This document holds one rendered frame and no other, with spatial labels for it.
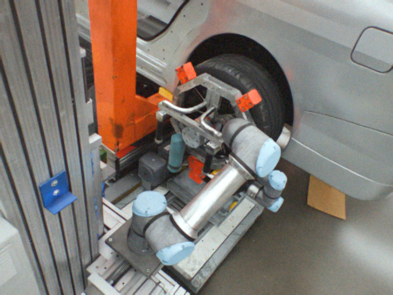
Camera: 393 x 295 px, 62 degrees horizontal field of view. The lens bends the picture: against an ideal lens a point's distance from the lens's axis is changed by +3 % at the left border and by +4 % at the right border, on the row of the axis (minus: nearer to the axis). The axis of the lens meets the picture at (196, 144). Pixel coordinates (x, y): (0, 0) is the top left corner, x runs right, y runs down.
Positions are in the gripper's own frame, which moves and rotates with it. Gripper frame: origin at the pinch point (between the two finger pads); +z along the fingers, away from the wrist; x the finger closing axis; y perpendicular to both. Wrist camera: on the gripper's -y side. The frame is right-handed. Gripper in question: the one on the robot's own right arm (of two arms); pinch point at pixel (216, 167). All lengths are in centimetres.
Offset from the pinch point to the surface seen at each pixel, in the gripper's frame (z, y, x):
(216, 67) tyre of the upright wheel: 29, 33, -30
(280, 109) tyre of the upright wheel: -6.6, 17.5, -46.0
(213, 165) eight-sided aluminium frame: 11.4, -21.8, -20.0
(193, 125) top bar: 19.0, 14.7, -2.0
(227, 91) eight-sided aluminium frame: 15.1, 28.7, -21.7
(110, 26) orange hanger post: 66, 49, 8
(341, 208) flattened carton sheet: -62, -85, -115
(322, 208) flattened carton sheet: -51, -84, -103
